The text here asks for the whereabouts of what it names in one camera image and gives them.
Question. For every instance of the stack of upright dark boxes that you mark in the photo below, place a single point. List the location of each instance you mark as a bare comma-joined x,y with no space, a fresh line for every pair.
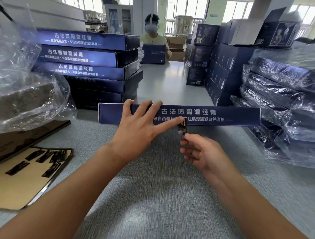
221,64

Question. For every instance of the person's right forearm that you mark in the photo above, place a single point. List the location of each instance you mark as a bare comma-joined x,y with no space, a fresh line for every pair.
256,211

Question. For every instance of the steel barrel pot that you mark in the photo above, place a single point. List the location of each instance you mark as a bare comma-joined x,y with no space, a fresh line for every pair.
183,24

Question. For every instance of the person's left thumb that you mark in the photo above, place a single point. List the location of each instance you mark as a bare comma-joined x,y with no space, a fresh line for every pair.
169,125

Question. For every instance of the person's left hand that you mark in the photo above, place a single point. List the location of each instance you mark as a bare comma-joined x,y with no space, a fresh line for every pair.
133,133

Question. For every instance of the clear crumpled plastic bag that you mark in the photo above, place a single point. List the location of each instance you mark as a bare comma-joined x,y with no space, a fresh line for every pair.
22,73

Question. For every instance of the tan sticker backing sheet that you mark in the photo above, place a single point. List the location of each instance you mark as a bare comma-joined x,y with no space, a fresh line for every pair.
22,187

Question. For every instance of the blue printed box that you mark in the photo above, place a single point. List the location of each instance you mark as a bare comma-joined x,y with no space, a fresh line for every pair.
103,85
221,117
86,39
86,71
81,56

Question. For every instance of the brown cardboard carton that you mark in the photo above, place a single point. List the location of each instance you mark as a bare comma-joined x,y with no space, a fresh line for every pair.
176,49

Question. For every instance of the person's left forearm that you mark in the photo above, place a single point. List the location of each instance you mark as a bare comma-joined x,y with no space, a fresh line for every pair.
64,197

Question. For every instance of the pile of plastic-wrapped dark boxes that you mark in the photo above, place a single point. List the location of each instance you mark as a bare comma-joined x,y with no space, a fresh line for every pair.
283,98

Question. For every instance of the person's right hand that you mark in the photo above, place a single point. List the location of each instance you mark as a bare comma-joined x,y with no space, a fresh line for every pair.
209,157

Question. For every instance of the black sticker on sheet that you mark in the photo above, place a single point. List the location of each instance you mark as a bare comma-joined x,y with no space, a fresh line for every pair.
44,156
35,155
17,168
51,170
57,156

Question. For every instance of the small black seal sticker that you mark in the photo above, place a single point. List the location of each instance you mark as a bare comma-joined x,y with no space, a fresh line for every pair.
182,129

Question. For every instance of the person's right thumb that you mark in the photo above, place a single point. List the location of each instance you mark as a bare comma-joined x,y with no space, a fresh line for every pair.
196,138

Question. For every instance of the dark box with picture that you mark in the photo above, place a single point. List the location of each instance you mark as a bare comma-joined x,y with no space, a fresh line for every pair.
278,32

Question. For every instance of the grey glass-door cabinet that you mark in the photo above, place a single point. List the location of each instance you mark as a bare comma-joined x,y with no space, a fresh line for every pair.
119,18

